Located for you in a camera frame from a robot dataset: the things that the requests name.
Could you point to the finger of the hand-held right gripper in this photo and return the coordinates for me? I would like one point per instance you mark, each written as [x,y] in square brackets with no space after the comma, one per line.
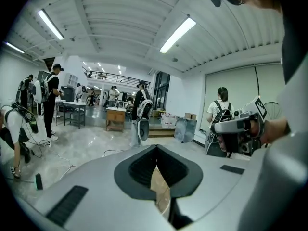
[228,126]

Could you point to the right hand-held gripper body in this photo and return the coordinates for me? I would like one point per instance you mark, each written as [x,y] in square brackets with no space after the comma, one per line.
[255,107]

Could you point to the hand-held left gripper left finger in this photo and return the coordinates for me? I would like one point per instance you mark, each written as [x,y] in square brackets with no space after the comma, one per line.
[96,177]

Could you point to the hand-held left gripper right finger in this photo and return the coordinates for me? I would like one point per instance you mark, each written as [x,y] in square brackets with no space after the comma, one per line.
[216,189]

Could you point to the person's right forearm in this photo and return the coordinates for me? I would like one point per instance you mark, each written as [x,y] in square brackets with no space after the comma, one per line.
[281,130]

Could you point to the person's right hand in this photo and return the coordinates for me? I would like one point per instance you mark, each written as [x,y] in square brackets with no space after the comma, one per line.
[264,131]

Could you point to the white roller blind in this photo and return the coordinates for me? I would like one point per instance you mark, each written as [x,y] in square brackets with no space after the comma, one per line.
[240,85]

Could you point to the cardboard box with black mark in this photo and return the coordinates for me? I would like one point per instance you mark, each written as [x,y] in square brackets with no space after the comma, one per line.
[190,116]

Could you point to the translucent grey bin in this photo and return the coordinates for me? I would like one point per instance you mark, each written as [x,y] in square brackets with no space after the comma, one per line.
[185,130]

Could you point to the green-headed broom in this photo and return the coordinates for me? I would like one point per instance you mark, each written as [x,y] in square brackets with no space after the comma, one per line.
[39,182]

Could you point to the white power strip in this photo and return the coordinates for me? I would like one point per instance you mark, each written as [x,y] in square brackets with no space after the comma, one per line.
[49,143]

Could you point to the stack of clear water jugs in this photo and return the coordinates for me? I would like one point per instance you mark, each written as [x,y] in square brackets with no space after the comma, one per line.
[168,120]

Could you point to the wooden cabinet with white top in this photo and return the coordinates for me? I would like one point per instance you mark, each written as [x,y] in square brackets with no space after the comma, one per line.
[115,117]

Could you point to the wooden step platform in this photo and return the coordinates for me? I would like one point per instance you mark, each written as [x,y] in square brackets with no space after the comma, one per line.
[161,132]

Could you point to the white and black backpack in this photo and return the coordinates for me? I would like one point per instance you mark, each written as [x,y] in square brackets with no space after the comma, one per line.
[144,129]

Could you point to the black framed glass door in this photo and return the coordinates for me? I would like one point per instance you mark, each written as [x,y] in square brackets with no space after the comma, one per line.
[163,90]

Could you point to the person's black shirt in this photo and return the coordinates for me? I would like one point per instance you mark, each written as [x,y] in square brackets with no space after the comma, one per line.
[296,44]

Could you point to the grey metal table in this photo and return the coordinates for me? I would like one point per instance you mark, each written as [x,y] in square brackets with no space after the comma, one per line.
[72,104]

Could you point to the white cubby shelf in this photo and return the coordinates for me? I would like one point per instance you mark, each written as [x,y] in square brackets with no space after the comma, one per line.
[72,79]

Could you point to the black mezzanine railing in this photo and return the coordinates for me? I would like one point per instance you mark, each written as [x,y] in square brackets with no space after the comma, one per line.
[115,77]

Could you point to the white round backpack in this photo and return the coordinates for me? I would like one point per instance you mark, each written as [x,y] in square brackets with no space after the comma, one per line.
[38,91]

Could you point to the ceiling tube light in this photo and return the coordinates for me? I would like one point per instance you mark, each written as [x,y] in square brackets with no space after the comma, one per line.
[50,24]
[178,35]
[14,47]

